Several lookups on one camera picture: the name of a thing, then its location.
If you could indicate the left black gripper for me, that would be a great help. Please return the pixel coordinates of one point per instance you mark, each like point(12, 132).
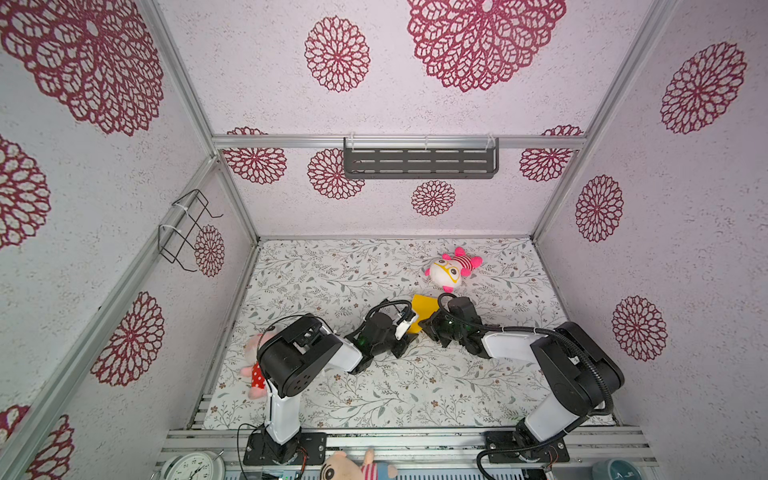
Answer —
point(402, 344)

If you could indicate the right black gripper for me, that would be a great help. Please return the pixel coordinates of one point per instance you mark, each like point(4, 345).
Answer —
point(430, 326)

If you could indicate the yellow square paper sheet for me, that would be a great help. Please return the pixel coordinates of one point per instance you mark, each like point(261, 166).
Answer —
point(424, 307)

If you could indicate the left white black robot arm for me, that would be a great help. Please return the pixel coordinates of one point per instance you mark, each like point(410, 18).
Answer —
point(291, 360)

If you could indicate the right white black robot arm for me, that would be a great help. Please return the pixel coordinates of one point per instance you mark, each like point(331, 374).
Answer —
point(582, 378)

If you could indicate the pink white plush toy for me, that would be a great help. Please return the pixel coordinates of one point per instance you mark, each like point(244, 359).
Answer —
point(449, 271)

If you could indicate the pink doll red dotted dress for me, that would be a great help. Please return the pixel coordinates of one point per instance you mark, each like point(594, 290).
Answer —
point(252, 371)

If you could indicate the pig plush striped shirt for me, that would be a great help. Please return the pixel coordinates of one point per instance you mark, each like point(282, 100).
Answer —
point(340, 467)

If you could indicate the teal round clock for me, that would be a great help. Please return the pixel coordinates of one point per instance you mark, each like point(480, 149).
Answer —
point(615, 469)

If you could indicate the white analog alarm clock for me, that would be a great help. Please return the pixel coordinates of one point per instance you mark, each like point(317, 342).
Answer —
point(200, 465)

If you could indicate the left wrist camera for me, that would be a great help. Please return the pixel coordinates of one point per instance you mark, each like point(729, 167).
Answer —
point(404, 323)

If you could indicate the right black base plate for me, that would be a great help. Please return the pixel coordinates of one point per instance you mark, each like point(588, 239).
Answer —
point(511, 446)

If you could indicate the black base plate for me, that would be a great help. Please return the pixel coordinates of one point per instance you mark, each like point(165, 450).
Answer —
point(511, 446)
point(305, 448)

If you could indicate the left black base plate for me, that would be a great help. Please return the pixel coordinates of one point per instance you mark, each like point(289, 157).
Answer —
point(305, 448)

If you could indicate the dark grey wall shelf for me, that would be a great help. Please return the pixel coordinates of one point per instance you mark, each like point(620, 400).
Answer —
point(424, 163)

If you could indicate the black wire wall rack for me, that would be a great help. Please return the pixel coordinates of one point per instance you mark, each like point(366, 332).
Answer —
point(204, 241)

